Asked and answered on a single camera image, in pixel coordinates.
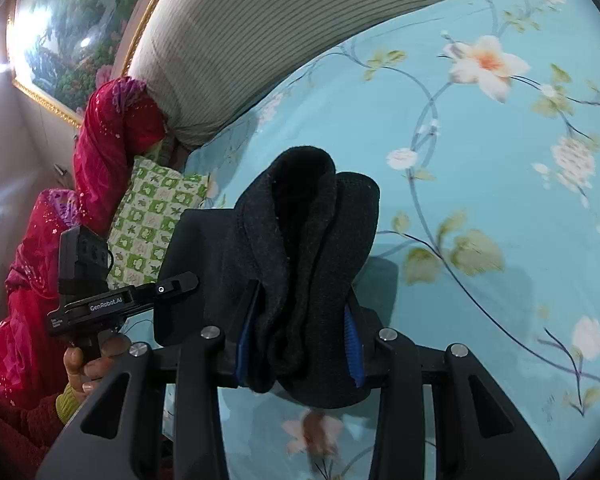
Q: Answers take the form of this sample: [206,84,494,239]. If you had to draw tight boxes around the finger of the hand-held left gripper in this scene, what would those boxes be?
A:
[127,271,200,312]

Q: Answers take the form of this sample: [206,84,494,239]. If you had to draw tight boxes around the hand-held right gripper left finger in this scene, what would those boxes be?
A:
[35,290,262,480]

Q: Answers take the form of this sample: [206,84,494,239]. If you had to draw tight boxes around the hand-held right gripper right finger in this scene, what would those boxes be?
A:
[343,304,562,480]

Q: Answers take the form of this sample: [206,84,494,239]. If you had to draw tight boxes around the dark knit pants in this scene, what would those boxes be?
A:
[152,146,382,409]

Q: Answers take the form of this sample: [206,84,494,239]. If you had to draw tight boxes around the person's left forearm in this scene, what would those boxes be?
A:
[0,382,93,480]

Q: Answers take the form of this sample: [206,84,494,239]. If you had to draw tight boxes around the person's left hand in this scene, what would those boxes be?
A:
[62,334,132,395]

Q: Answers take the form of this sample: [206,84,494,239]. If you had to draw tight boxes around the red sequined cloth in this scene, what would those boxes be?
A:
[0,79,170,398]

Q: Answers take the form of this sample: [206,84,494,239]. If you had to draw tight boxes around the green checkered pillow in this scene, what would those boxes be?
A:
[105,155,212,292]

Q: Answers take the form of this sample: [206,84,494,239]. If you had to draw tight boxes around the gold framed landscape painting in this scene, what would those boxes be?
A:
[5,0,185,129]

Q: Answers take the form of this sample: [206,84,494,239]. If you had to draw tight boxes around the striped beige headboard cushion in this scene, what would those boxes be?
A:
[129,0,578,150]

